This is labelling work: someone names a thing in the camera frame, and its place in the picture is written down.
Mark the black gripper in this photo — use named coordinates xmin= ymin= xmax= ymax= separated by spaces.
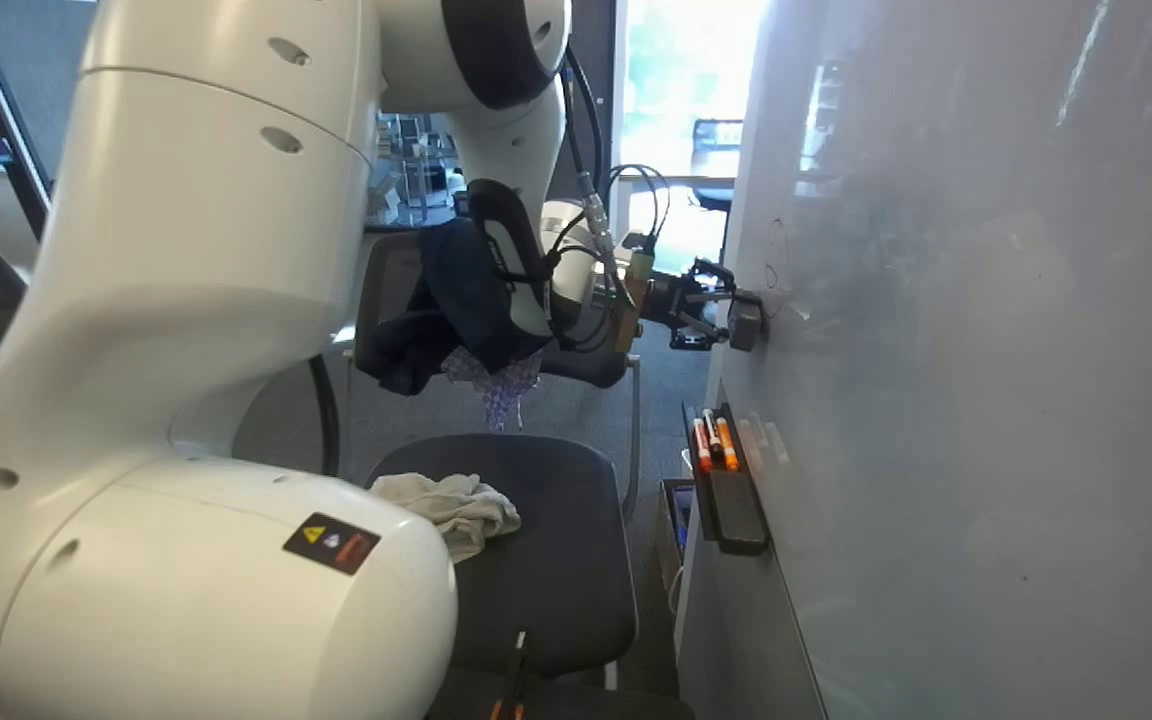
xmin=631 ymin=255 xmax=746 ymax=356

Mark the orange whiteboard marker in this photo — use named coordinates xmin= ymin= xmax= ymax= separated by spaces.
xmin=689 ymin=410 xmax=717 ymax=479
xmin=711 ymin=407 xmax=746 ymax=476

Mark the dark whiteboard marker tray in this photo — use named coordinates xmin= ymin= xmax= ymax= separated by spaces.
xmin=681 ymin=396 xmax=775 ymax=559

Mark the grey felt tray eraser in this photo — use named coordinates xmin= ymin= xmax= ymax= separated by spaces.
xmin=707 ymin=463 xmax=775 ymax=554

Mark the large white whiteboard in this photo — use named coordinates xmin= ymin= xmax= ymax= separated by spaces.
xmin=711 ymin=0 xmax=1152 ymax=720

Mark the dark grey chair seat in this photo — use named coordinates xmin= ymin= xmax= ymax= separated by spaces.
xmin=370 ymin=433 xmax=639 ymax=678

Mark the blue and white box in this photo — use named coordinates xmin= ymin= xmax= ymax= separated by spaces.
xmin=660 ymin=476 xmax=704 ymax=550

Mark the patterned light garment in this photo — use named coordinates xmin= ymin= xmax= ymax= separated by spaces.
xmin=449 ymin=346 xmax=551 ymax=433

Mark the dark jacket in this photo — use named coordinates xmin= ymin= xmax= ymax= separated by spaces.
xmin=351 ymin=216 xmax=530 ymax=400

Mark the white crumpled cloth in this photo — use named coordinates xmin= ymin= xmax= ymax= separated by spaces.
xmin=370 ymin=466 xmax=530 ymax=568

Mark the silver chair frame tube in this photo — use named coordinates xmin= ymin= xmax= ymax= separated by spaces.
xmin=620 ymin=352 xmax=648 ymax=525

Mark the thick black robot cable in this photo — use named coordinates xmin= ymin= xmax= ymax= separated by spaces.
xmin=551 ymin=42 xmax=620 ymax=235

